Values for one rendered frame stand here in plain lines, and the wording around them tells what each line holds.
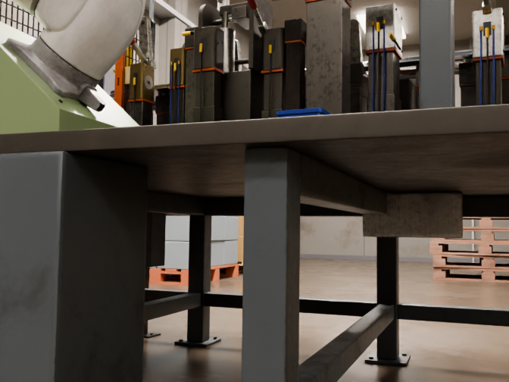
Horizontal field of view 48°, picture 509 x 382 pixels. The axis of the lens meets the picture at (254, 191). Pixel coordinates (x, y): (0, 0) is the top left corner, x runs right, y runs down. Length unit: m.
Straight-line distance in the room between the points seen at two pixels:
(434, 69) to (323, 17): 0.30
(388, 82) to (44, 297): 0.98
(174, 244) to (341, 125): 4.55
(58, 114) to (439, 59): 0.82
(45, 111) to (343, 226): 9.57
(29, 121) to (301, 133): 0.55
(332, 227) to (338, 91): 9.25
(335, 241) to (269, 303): 9.64
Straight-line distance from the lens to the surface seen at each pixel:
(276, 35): 1.65
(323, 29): 1.46
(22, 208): 1.16
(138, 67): 1.92
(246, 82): 1.63
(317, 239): 10.67
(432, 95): 1.35
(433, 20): 1.39
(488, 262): 6.59
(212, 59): 1.62
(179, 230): 5.36
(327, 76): 1.42
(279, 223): 0.95
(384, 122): 0.88
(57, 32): 1.27
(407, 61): 1.67
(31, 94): 1.21
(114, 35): 1.26
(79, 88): 1.28
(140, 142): 1.03
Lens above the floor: 0.52
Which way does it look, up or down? 4 degrees up
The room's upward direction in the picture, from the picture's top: 1 degrees clockwise
